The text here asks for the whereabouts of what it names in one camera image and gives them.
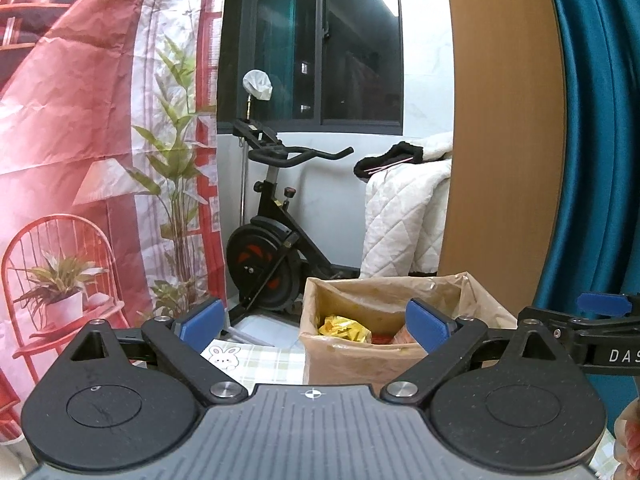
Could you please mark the person's right hand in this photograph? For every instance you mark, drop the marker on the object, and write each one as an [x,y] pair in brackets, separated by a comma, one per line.
[630,435]

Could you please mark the plastic lined cardboard box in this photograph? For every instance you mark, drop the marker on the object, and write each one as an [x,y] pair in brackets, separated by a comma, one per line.
[350,360]

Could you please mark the white quilted blanket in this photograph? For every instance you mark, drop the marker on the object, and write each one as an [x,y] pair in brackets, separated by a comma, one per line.
[400,220]

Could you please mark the teal curtain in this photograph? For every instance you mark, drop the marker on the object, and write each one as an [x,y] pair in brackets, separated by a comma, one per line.
[600,135]

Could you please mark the orange snack packet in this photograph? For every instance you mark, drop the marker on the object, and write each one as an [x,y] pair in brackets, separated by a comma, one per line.
[405,335]

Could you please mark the white plastic bag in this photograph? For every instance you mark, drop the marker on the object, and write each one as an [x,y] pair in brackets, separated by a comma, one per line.
[257,85]

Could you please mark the wooden panel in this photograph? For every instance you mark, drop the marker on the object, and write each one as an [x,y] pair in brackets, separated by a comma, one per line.
[500,135]

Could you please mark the dark framed window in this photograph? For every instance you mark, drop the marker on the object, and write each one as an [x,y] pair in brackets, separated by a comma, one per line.
[360,50]

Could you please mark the black exercise bike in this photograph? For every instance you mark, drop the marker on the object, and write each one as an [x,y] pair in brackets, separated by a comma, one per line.
[265,255]

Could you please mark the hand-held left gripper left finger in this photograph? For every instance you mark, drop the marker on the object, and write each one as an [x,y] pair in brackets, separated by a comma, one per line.
[202,325]

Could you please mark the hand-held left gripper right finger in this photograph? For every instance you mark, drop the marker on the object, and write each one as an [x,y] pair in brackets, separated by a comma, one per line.
[427,327]

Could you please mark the printed red backdrop cloth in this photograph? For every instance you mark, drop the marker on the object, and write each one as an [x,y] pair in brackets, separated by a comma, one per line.
[75,135]

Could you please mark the gold snack packet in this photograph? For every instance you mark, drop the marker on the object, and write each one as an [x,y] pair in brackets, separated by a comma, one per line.
[345,330]

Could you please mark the black garment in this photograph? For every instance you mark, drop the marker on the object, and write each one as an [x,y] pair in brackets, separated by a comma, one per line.
[395,155]

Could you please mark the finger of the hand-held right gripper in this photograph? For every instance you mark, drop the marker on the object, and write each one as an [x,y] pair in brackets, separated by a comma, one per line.
[550,321]
[602,305]

